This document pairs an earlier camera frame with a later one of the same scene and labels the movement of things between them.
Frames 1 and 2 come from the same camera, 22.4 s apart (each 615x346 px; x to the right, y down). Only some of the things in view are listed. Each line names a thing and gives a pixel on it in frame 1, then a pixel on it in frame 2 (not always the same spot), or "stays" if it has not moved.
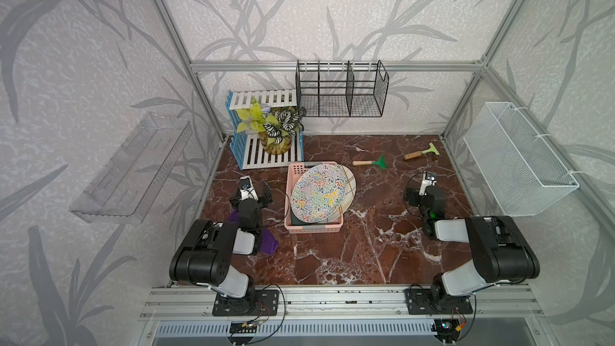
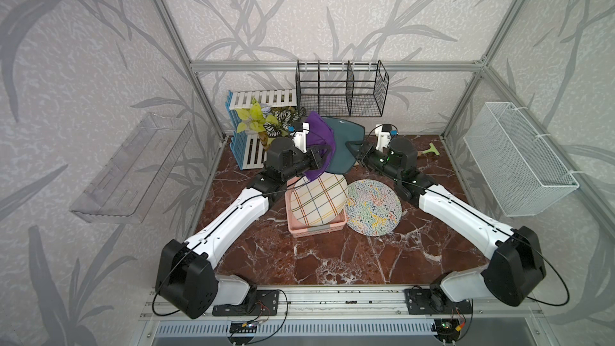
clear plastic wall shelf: x=120 y=191 stays
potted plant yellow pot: x=275 y=126 stays
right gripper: x=416 y=195 -> x=363 y=154
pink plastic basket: x=294 y=170 stays
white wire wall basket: x=524 y=173 stays
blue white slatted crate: x=246 y=150 stays
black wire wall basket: x=342 y=88 stays
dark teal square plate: x=295 y=223 -> x=344 y=131
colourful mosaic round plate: x=318 y=192 -> x=372 y=207
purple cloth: x=267 y=242 -> x=319 y=133
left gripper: x=262 y=199 -> x=315 y=161
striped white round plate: x=351 y=190 -> x=319 y=201
